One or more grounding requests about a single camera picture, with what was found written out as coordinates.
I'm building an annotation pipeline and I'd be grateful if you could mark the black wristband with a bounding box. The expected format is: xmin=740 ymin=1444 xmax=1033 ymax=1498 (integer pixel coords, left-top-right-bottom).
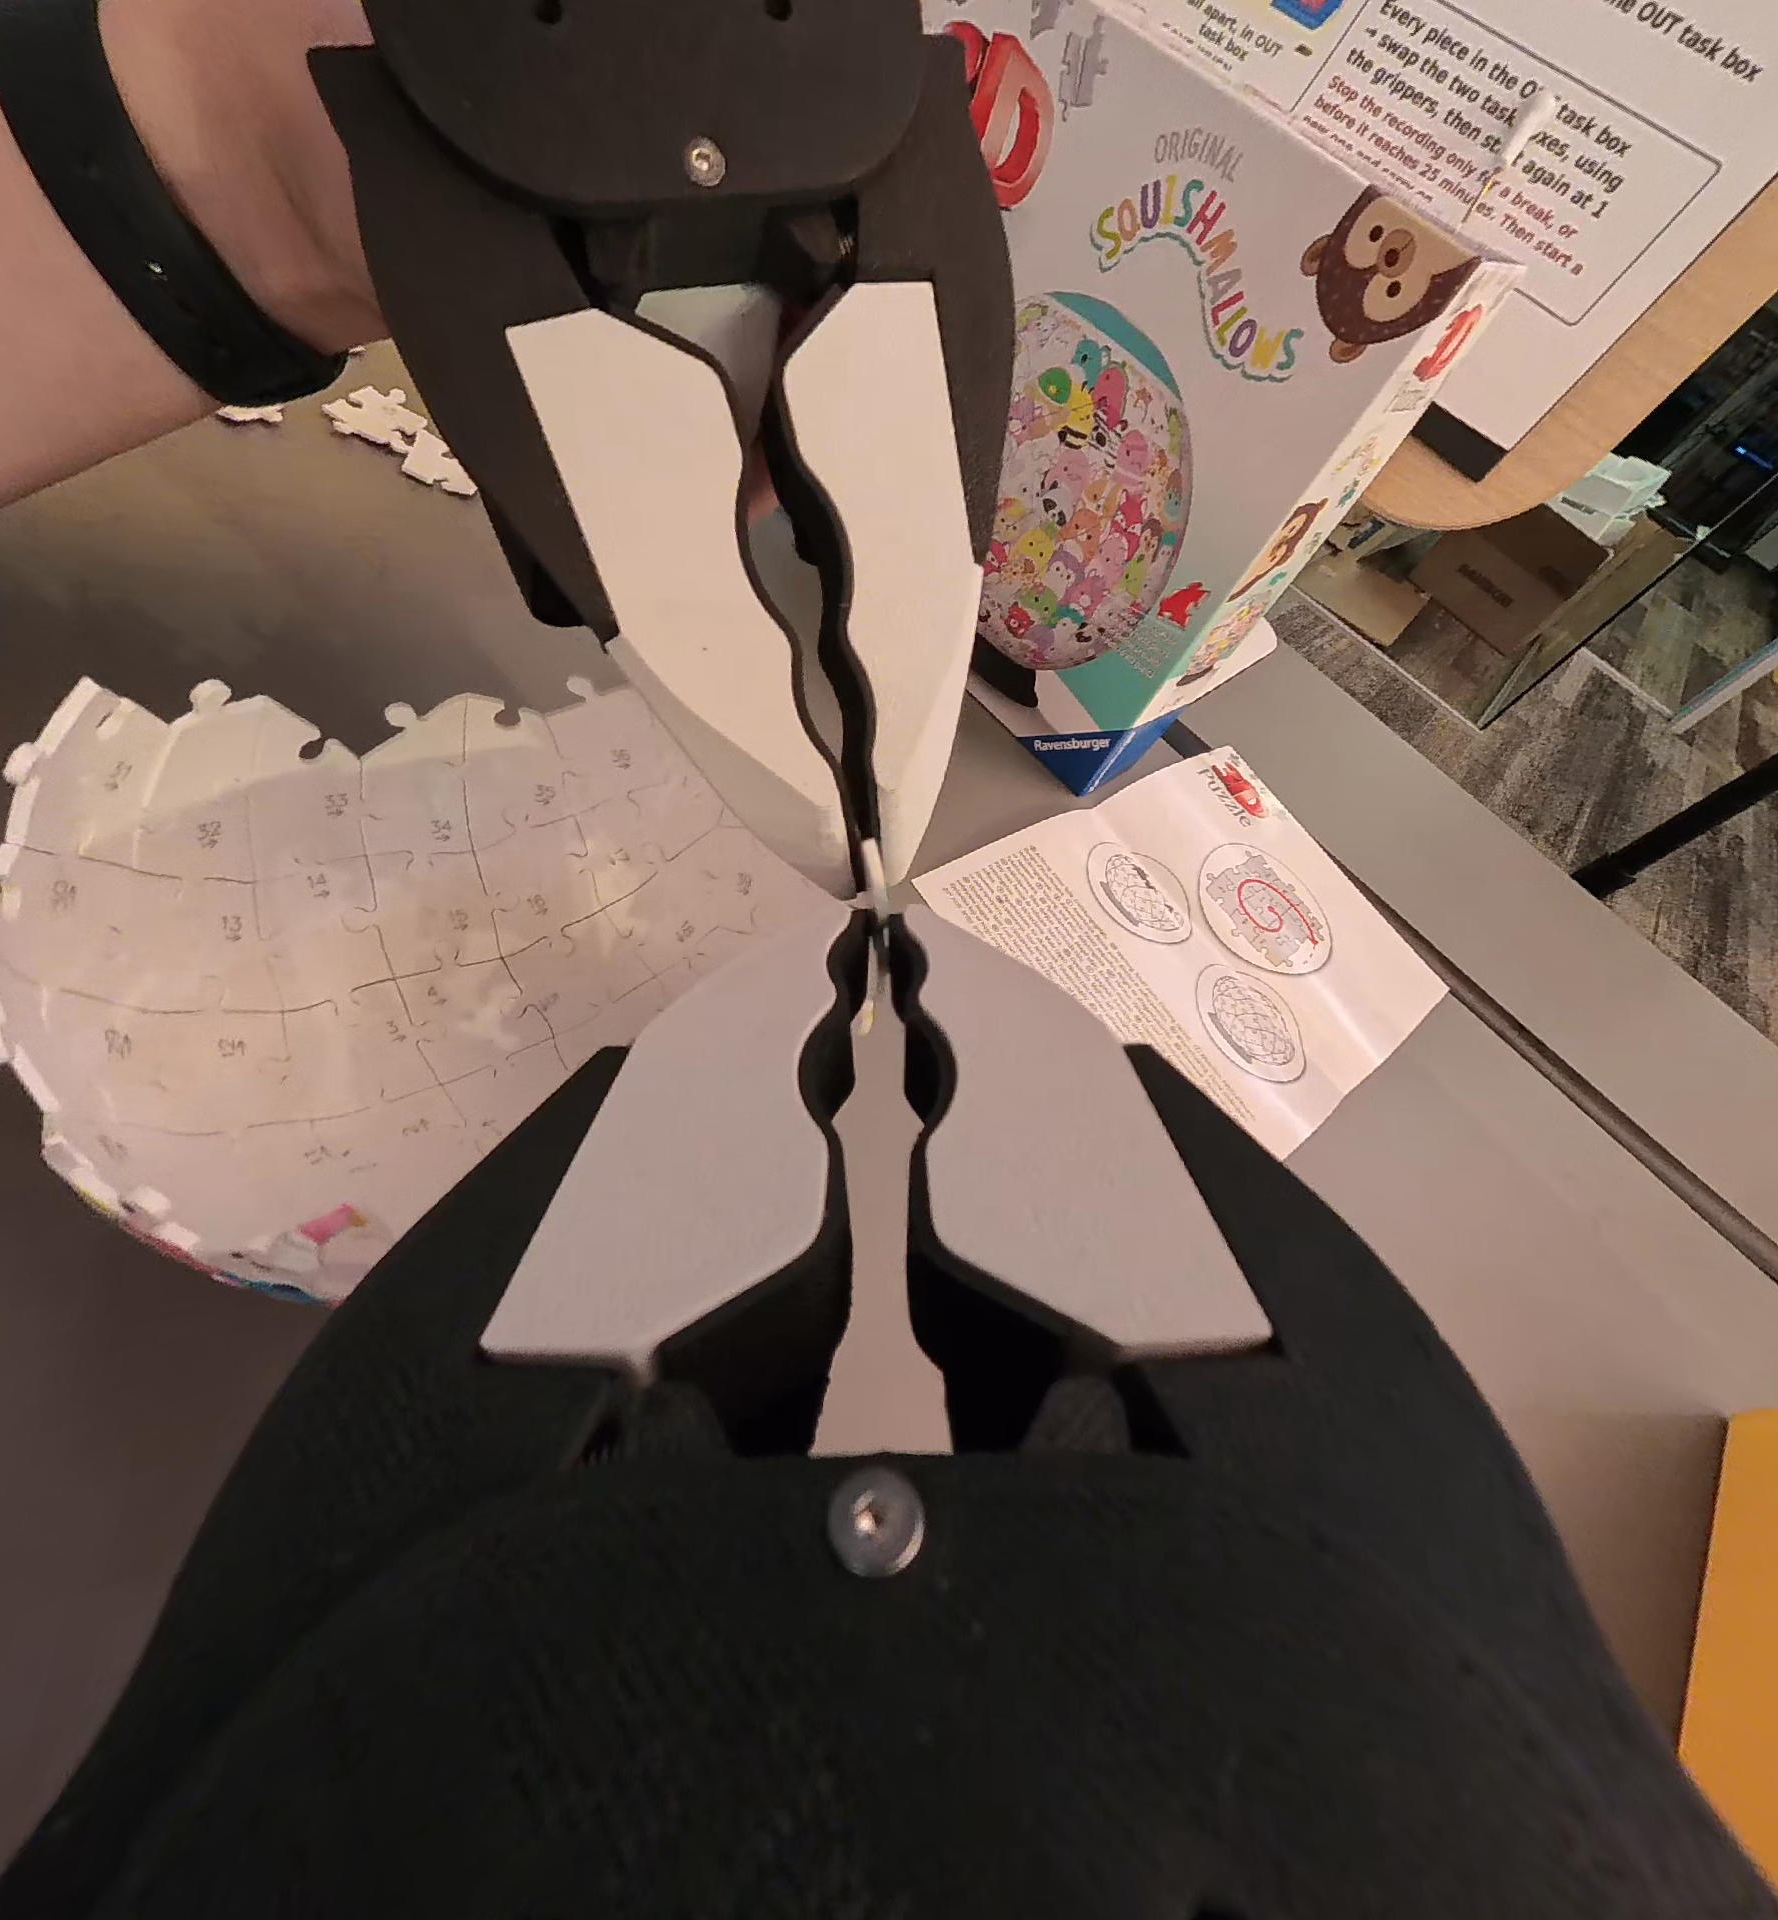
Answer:
xmin=0 ymin=0 xmax=350 ymax=408

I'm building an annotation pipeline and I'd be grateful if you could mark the single curved jigsaw piece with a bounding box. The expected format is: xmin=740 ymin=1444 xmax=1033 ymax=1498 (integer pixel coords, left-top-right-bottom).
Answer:
xmin=850 ymin=840 xmax=894 ymax=1042

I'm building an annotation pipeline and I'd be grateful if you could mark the printed instruction poster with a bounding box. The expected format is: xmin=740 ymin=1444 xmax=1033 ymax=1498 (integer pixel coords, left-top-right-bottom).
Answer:
xmin=1129 ymin=0 xmax=1778 ymax=453

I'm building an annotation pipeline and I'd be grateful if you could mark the pile of white puzzle pieces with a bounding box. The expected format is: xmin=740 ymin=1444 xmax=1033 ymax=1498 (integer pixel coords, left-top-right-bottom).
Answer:
xmin=214 ymin=388 xmax=477 ymax=498

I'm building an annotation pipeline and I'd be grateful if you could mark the colourful puzzle box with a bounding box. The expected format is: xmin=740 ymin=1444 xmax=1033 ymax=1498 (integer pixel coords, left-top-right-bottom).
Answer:
xmin=926 ymin=0 xmax=1528 ymax=797

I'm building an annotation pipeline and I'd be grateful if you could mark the partly built puzzle ball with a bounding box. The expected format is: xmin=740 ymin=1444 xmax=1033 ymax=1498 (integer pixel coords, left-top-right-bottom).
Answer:
xmin=0 ymin=675 xmax=861 ymax=1307

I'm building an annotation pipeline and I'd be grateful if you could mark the person's left hand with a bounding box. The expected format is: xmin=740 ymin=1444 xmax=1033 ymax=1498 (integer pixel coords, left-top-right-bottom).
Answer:
xmin=117 ymin=0 xmax=387 ymax=357

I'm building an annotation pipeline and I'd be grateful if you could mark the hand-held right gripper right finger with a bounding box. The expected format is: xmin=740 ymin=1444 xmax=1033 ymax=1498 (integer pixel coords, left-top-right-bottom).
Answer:
xmin=894 ymin=906 xmax=1276 ymax=1454

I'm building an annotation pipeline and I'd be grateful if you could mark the cardboard box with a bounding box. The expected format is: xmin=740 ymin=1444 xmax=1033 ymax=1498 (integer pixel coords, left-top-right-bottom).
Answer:
xmin=1405 ymin=510 xmax=1611 ymax=653

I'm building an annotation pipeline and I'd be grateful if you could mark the white instruction leaflet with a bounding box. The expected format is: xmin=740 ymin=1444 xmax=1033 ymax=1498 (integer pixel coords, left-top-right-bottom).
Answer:
xmin=911 ymin=749 xmax=1452 ymax=1161

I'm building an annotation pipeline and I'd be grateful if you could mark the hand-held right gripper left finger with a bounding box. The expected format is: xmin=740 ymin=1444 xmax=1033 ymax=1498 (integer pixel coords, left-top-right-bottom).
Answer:
xmin=477 ymin=908 xmax=871 ymax=1454

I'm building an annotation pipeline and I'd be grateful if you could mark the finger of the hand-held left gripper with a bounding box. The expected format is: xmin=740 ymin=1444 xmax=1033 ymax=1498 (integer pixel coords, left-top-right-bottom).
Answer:
xmin=776 ymin=274 xmax=985 ymax=890
xmin=504 ymin=303 xmax=878 ymax=894

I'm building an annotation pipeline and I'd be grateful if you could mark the yellow plastic bin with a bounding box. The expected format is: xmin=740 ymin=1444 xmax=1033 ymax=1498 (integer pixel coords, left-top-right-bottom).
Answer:
xmin=1675 ymin=1395 xmax=1778 ymax=1920

